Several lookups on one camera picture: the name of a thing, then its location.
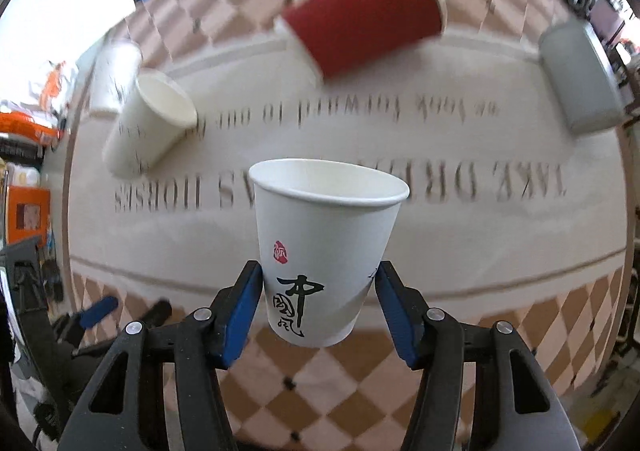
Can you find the grey cup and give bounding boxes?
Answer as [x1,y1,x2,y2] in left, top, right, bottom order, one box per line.
[538,21,624,135]

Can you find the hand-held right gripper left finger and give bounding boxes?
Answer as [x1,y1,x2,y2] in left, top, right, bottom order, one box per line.
[59,259,264,451]

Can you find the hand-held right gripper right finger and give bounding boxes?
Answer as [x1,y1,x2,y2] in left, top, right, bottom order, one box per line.
[374,260,582,451]

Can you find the red paper cup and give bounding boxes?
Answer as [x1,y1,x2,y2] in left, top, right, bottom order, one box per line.
[273,0,448,81]

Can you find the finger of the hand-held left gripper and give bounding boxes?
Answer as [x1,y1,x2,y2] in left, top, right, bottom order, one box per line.
[60,295,119,347]
[131,300,172,329]

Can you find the orange packet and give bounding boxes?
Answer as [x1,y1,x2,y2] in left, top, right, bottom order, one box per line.
[0,111,62,149]

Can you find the plain white paper cup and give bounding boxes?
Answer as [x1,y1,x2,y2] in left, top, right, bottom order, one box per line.
[88,40,144,115]
[101,70,199,178]

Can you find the orange box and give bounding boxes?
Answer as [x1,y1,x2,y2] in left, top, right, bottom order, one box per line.
[9,185,52,243]

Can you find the checkered printed tablecloth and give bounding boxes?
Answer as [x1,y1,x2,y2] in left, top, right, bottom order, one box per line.
[62,0,632,451]

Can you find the white cup with black calligraphy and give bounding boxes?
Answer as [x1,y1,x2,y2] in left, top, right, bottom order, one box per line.
[248,158,411,349]

